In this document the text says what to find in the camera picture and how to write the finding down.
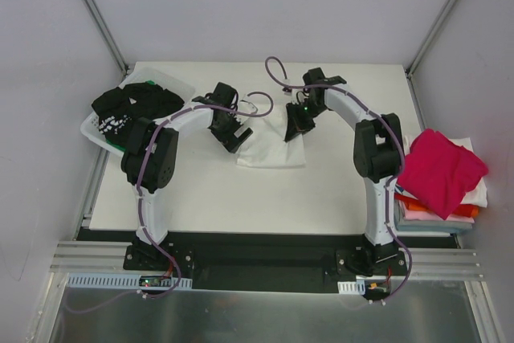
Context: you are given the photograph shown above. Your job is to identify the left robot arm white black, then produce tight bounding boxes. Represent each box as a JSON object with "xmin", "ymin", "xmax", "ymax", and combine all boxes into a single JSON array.
[{"xmin": 120, "ymin": 83, "xmax": 252, "ymax": 278}]

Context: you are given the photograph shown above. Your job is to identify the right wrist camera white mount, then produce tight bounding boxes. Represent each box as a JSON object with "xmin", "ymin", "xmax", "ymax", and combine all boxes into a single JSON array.
[{"xmin": 282, "ymin": 78, "xmax": 295, "ymax": 96}]

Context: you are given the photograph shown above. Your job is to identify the aluminium frame post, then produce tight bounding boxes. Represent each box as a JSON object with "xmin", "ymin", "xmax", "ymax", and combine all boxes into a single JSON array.
[
  {"xmin": 406, "ymin": 0, "xmax": 459, "ymax": 79},
  {"xmin": 82, "ymin": 0, "xmax": 129, "ymax": 74}
]

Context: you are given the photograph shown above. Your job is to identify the right aluminium frame post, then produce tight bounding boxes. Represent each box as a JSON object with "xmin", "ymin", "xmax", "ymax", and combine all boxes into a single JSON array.
[{"xmin": 406, "ymin": 0, "xmax": 459, "ymax": 79}]

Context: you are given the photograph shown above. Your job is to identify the aluminium rail profile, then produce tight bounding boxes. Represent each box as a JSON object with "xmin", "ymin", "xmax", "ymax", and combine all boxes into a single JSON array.
[{"xmin": 50, "ymin": 241, "xmax": 486, "ymax": 281}]

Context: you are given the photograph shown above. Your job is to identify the black printed t-shirt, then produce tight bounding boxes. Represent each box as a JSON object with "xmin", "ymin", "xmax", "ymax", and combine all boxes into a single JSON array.
[{"xmin": 92, "ymin": 81, "xmax": 185, "ymax": 148}]

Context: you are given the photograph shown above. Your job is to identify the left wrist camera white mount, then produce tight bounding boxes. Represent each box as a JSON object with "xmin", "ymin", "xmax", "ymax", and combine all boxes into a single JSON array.
[{"xmin": 238, "ymin": 96, "xmax": 259, "ymax": 115}]

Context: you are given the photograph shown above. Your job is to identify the left grey cable duct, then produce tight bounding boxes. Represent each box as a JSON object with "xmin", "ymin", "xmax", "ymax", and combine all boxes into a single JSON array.
[{"xmin": 67, "ymin": 273, "xmax": 193, "ymax": 291}]

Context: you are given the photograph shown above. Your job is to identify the pink folded t-shirt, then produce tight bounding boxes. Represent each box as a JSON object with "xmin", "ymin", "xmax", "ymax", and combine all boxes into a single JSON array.
[{"xmin": 403, "ymin": 210, "xmax": 475, "ymax": 224}]

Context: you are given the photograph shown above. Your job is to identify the left aluminium frame post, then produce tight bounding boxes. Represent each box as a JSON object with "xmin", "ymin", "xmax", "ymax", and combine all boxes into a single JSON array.
[{"xmin": 82, "ymin": 0, "xmax": 129, "ymax": 74}]

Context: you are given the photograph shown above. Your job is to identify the magenta t-shirt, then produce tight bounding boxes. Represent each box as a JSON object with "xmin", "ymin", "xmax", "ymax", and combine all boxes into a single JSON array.
[{"xmin": 397, "ymin": 129, "xmax": 489, "ymax": 219}]

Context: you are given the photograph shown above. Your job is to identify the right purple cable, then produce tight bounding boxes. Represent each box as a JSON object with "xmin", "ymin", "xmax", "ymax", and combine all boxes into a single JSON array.
[{"xmin": 265, "ymin": 56, "xmax": 414, "ymax": 311}]

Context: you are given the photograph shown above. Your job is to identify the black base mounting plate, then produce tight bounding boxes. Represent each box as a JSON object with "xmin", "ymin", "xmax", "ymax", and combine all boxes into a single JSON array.
[{"xmin": 123, "ymin": 232, "xmax": 407, "ymax": 293}]

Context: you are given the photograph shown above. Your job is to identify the white floral print t-shirt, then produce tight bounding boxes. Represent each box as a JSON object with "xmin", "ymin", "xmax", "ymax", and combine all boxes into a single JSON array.
[{"xmin": 236, "ymin": 105, "xmax": 306, "ymax": 169}]

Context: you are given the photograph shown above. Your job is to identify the right grey cable duct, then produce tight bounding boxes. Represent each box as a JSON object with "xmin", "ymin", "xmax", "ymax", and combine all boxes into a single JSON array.
[{"xmin": 337, "ymin": 280, "xmax": 365, "ymax": 296}]

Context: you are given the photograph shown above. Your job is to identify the orange folded t-shirt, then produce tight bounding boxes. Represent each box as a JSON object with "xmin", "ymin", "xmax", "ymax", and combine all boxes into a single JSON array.
[{"xmin": 403, "ymin": 199, "xmax": 479, "ymax": 218}]

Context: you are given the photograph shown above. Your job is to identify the grey cable duct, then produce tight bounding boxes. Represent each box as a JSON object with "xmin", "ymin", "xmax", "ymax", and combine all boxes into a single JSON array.
[
  {"xmin": 337, "ymin": 280, "xmax": 365, "ymax": 296},
  {"xmin": 67, "ymin": 273, "xmax": 193, "ymax": 291}
]

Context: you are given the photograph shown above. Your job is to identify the white plastic laundry basket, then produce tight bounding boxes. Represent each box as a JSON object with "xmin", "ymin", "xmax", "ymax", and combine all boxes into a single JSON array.
[{"xmin": 80, "ymin": 67, "xmax": 196, "ymax": 157}]

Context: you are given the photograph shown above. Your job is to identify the light blue folded t-shirt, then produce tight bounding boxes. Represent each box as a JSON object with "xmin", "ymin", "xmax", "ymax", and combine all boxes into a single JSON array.
[{"xmin": 394, "ymin": 202, "xmax": 475, "ymax": 234}]

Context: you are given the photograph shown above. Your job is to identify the purple cable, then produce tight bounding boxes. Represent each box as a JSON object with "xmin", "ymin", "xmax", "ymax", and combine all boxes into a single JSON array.
[
  {"xmin": 265, "ymin": 56, "xmax": 414, "ymax": 311},
  {"xmin": 63, "ymin": 92, "xmax": 275, "ymax": 313}
]

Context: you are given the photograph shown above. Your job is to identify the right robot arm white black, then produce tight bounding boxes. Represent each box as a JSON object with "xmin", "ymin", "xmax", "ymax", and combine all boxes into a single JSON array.
[{"xmin": 284, "ymin": 67, "xmax": 405, "ymax": 277}]

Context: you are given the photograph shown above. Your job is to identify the white folded t-shirt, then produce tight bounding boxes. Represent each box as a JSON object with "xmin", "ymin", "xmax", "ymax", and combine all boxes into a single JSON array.
[{"xmin": 403, "ymin": 135, "xmax": 487, "ymax": 208}]

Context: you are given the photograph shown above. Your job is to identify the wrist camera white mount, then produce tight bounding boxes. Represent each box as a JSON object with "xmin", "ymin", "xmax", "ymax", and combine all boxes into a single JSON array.
[
  {"xmin": 238, "ymin": 96, "xmax": 259, "ymax": 115},
  {"xmin": 282, "ymin": 78, "xmax": 295, "ymax": 96}
]

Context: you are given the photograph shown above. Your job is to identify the red t-shirt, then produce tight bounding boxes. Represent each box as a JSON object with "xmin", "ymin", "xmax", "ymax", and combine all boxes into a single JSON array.
[{"xmin": 394, "ymin": 193, "xmax": 422, "ymax": 210}]

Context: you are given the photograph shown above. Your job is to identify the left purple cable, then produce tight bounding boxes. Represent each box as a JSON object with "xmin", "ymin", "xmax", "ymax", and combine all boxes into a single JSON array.
[{"xmin": 63, "ymin": 92, "xmax": 275, "ymax": 313}]

